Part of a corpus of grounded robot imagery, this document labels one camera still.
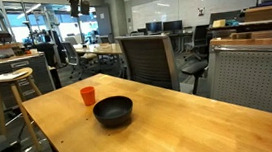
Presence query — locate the grey background office chair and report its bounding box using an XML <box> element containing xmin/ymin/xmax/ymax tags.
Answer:
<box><xmin>62</xmin><ymin>41</ymin><xmax>97</xmax><ymax>80</ymax></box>

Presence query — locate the orange plastic cup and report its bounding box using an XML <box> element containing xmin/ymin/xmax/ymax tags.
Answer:
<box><xmin>80</xmin><ymin>86</ymin><xmax>95</xmax><ymax>106</ymax></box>

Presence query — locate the grey drawer cabinet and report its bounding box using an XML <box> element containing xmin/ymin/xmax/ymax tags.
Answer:
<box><xmin>0</xmin><ymin>54</ymin><xmax>55</xmax><ymax>107</ymax></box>

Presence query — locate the black hanging camera rig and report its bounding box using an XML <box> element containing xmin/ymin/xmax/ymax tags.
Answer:
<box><xmin>67</xmin><ymin>0</ymin><xmax>91</xmax><ymax>18</ymax></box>

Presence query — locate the black bowl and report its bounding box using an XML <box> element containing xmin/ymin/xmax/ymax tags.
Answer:
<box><xmin>93</xmin><ymin>96</ymin><xmax>133</xmax><ymax>128</ymax></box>

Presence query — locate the round wooden stool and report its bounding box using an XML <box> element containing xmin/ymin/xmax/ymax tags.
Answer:
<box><xmin>0</xmin><ymin>67</ymin><xmax>42</xmax><ymax>152</ymax></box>

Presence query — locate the light wooden background table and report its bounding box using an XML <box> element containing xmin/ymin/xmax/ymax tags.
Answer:
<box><xmin>75</xmin><ymin>43</ymin><xmax>122</xmax><ymax>55</ymax></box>

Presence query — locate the black office chair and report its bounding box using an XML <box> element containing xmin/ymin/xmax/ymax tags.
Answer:
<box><xmin>182</xmin><ymin>25</ymin><xmax>209</xmax><ymax>95</ymax></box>

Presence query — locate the computer monitor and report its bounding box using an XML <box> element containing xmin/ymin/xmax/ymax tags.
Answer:
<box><xmin>163</xmin><ymin>21</ymin><xmax>183</xmax><ymax>32</ymax></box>
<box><xmin>145</xmin><ymin>21</ymin><xmax>163</xmax><ymax>33</ymax></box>

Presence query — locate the right computer monitor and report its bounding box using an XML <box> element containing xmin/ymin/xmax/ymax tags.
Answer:
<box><xmin>163</xmin><ymin>21</ymin><xmax>183</xmax><ymax>32</ymax></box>

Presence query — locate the grey mesh office chair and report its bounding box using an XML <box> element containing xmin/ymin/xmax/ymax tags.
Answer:
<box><xmin>116</xmin><ymin>35</ymin><xmax>180</xmax><ymax>91</ymax></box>

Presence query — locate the perforated grey metal cabinet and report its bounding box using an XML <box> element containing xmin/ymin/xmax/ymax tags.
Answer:
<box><xmin>207</xmin><ymin>38</ymin><xmax>272</xmax><ymax>112</ymax></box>

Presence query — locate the left computer monitor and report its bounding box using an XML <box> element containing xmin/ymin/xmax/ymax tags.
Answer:
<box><xmin>145</xmin><ymin>21</ymin><xmax>163</xmax><ymax>33</ymax></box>

